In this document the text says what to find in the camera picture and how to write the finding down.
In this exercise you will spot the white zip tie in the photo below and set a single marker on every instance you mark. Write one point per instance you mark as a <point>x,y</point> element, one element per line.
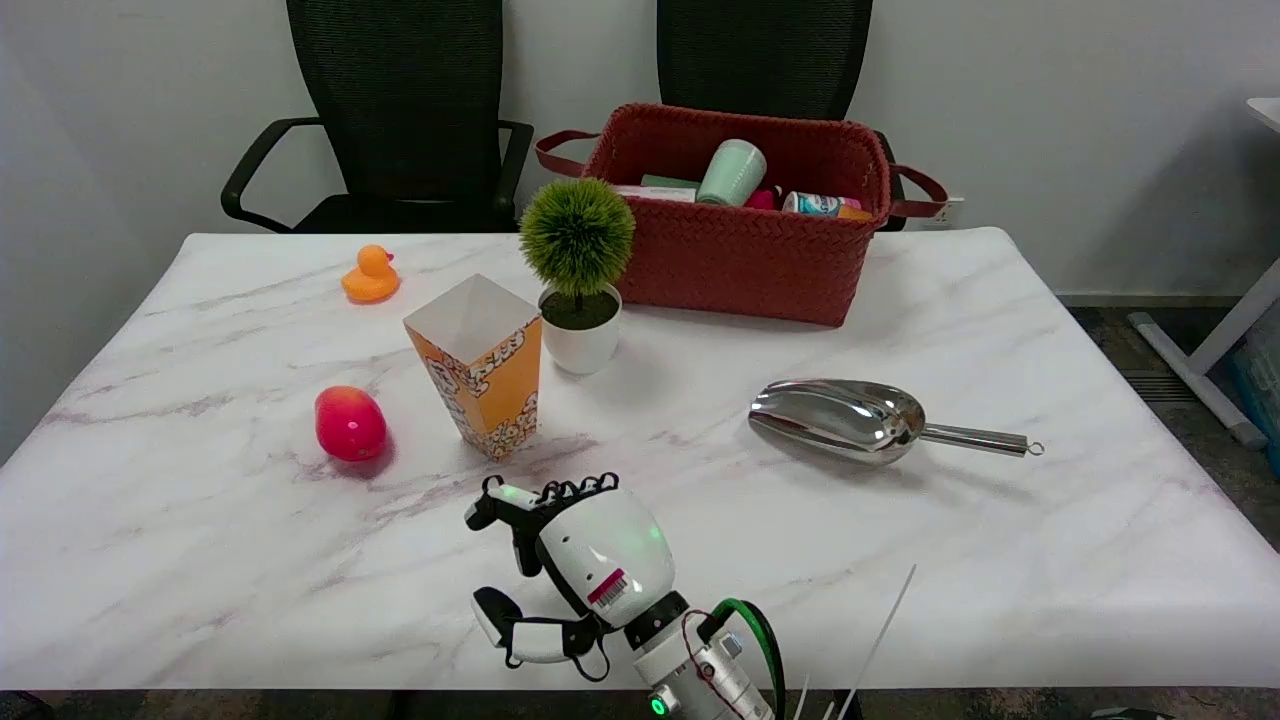
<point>880,635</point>

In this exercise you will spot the pink small item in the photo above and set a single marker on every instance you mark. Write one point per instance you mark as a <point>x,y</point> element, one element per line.
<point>762,199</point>

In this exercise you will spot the black mesh armrest office chair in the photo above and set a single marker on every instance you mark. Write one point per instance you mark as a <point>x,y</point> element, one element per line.
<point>400,100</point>

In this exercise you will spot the orange small item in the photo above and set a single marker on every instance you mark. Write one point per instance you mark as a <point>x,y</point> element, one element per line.
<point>855,213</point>

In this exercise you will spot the red woven basket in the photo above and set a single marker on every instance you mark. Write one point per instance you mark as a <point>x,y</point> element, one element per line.
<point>740,260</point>

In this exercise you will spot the silver metal scoop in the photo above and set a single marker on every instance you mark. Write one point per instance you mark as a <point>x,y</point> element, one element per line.
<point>840,418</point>

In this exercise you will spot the white wall outlet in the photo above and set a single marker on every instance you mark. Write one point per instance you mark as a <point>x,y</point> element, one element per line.
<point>945,212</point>

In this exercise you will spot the white desk frame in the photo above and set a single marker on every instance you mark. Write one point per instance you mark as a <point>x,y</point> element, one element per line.
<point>1200,365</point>

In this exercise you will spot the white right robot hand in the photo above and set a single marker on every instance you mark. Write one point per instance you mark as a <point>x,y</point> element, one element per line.
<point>610,545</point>

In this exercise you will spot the orange popcorn box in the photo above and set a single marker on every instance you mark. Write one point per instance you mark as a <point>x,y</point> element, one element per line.
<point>490,385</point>

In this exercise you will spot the orange rubber duck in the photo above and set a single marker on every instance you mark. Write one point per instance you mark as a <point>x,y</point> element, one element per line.
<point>370,280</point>

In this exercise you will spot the green ball plant white pot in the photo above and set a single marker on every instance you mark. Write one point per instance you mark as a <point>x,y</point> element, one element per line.
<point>577,235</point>

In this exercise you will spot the red toy mango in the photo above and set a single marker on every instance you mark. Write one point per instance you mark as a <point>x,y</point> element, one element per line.
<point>350,424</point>

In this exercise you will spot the teal printed can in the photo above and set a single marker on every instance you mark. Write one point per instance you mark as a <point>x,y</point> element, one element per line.
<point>815,204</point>

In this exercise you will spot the green flat box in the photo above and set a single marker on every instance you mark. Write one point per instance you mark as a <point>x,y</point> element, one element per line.
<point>668,182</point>

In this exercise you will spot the blue storage bin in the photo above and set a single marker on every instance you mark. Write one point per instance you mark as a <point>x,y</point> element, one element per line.
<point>1262,390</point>

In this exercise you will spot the pale green paper cup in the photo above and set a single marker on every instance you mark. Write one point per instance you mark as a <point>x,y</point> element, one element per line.
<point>730,173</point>

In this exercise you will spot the white flat box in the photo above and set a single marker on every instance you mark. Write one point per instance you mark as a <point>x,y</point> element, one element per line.
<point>655,193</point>

